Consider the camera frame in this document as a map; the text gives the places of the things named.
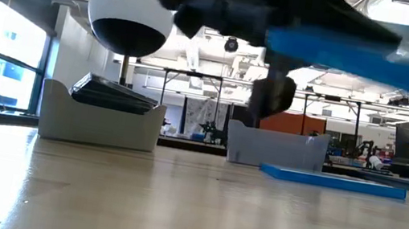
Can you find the dark background bench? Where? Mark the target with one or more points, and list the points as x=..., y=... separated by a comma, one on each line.
x=191, y=146

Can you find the white patterned sheet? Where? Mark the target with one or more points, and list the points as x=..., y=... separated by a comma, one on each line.
x=200, y=114

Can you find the black background robot arm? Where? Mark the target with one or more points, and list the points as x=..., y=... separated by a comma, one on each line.
x=215, y=132
x=368, y=145

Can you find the white cup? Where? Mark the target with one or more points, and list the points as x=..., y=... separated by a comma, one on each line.
x=376, y=162

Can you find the orange partition wall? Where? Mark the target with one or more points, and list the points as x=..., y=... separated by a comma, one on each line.
x=300, y=125

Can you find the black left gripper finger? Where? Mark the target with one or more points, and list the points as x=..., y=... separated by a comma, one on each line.
x=337, y=16
x=272, y=98

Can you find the window with dark frame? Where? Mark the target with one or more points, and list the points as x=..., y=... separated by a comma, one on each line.
x=13, y=33

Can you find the grey translucent plastic bin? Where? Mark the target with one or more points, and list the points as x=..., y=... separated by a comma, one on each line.
x=276, y=147

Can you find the blue jewel case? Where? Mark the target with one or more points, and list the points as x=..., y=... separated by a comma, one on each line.
x=359, y=60
x=332, y=181

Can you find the beige plastic bin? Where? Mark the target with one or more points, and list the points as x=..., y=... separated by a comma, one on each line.
x=97, y=127

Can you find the black ceiling camera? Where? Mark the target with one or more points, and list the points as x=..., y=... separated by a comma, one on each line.
x=231, y=46

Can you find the small black ceiling spotlight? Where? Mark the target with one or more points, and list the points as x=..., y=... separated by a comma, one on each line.
x=400, y=102

